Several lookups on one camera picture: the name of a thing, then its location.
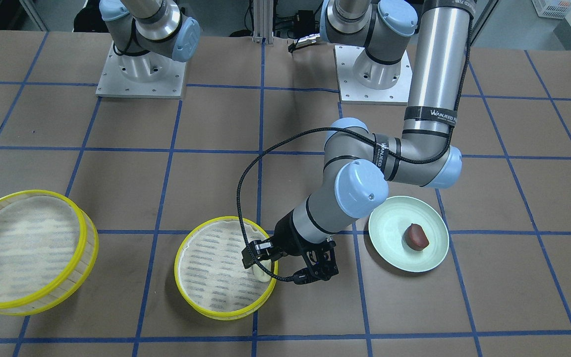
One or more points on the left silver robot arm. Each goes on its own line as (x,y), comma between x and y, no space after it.
(358,165)

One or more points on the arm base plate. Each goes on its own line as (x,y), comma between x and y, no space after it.
(363,81)
(149,76)

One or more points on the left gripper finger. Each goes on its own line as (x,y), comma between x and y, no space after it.
(260,251)
(320,263)

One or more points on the brown steamed bun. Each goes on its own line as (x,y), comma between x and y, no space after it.
(415,237)

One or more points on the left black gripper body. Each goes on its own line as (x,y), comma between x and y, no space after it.
(288,236)

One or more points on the light green plate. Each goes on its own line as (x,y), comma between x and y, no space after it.
(387,224)

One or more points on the white steamed bun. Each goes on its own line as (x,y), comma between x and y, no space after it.
(259,273)

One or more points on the aluminium frame post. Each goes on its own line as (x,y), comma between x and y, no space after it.
(263,21)

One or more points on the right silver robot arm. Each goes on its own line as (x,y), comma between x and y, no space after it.
(149,36)

